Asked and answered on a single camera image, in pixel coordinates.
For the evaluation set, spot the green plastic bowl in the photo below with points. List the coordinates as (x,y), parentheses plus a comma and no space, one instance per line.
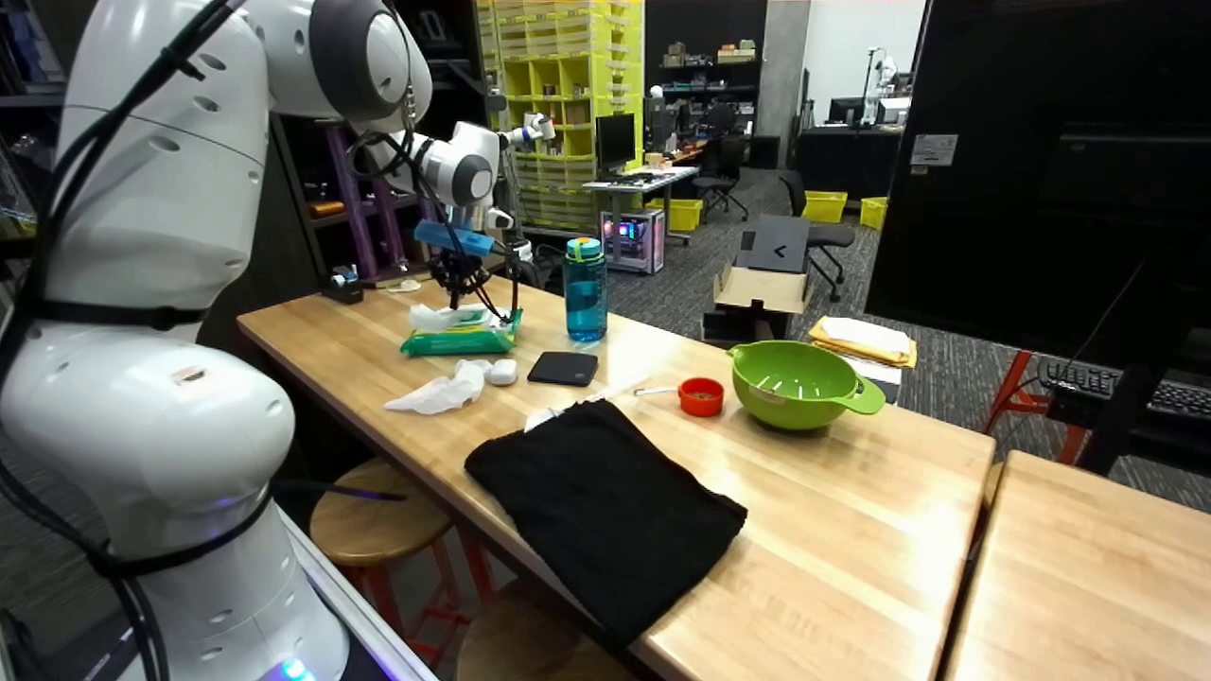
(798,386)

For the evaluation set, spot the glowing computer case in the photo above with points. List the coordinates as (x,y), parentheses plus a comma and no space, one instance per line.
(635,238)

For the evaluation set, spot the yellow storage bin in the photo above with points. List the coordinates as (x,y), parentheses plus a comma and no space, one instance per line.
(827,207)

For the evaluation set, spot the small white round object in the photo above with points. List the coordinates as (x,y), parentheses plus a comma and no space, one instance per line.
(500,370)

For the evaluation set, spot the yellow envelope stack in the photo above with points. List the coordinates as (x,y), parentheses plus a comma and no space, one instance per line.
(863,339)

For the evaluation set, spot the small orange cup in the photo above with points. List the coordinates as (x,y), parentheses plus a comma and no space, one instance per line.
(702,393)

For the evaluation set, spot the black cloth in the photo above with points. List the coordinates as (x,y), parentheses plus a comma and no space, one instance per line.
(615,518)

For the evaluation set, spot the open cardboard box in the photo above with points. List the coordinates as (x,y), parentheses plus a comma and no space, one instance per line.
(756,305)

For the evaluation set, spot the loose white wipe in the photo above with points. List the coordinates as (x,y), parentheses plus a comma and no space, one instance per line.
(444,393)

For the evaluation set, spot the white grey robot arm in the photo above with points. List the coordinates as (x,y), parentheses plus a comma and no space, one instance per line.
(152,215)

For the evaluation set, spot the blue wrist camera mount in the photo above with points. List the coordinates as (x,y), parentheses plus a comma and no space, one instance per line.
(444,234)

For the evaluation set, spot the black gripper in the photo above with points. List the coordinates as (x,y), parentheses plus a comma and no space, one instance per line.
(463,275)

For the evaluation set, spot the round wooden stool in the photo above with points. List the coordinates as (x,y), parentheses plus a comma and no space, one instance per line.
(370,522)

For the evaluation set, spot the blue water bottle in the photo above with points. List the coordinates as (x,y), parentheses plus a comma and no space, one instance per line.
(586,290)

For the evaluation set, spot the black smartphone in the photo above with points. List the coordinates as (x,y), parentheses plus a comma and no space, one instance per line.
(567,367)

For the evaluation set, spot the yellow drawer cabinet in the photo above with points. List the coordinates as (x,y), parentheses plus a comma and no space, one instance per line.
(573,60)

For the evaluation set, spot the black monitor panel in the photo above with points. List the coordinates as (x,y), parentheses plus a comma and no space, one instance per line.
(1052,172)

